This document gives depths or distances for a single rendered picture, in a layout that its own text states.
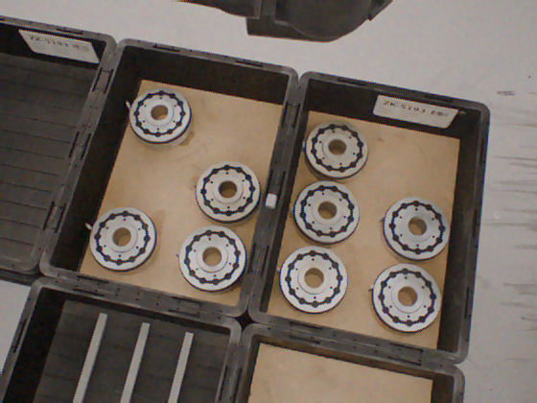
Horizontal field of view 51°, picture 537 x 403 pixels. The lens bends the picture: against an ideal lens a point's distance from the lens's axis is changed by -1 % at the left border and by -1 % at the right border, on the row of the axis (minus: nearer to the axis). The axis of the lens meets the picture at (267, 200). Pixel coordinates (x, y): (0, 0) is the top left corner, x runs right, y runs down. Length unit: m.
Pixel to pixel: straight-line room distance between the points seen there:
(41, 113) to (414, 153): 0.65
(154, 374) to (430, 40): 0.85
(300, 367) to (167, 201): 0.34
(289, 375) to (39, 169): 0.53
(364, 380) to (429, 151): 0.39
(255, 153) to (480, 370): 0.53
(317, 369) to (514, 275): 0.43
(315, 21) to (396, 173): 0.64
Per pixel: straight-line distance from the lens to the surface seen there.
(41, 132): 1.05
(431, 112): 0.95
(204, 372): 0.88
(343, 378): 0.88
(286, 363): 0.88
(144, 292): 0.81
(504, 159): 1.19
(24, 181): 1.02
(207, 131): 0.98
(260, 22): 0.37
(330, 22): 0.35
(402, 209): 0.91
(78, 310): 0.93
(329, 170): 0.92
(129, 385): 0.89
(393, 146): 0.99
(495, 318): 1.09
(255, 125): 0.98
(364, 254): 0.91
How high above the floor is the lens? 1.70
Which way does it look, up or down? 71 degrees down
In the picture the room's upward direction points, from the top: 1 degrees counter-clockwise
